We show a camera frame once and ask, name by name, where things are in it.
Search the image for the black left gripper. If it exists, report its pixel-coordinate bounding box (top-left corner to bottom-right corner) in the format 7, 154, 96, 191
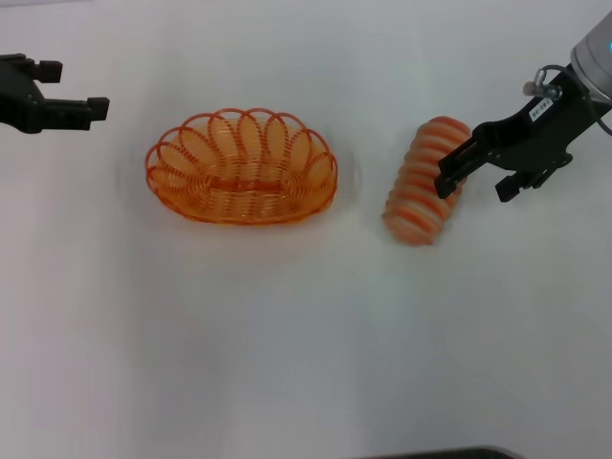
0, 54, 111, 136

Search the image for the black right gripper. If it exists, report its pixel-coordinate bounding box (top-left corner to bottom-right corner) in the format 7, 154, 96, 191
431, 64, 597, 204

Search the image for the orange white striped bread loaf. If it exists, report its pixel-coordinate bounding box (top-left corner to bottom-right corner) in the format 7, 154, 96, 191
381, 116, 472, 248

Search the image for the orange wire basket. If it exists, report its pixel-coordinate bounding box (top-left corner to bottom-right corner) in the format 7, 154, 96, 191
144, 107, 339, 227

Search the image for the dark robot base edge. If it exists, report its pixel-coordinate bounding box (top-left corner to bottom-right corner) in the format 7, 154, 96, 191
377, 445, 520, 459

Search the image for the silver metal connector plug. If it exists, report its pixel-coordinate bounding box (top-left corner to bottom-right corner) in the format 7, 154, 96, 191
522, 66, 561, 97

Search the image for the dark right arm cable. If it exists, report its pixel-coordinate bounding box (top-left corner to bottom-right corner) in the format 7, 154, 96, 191
588, 90, 612, 134

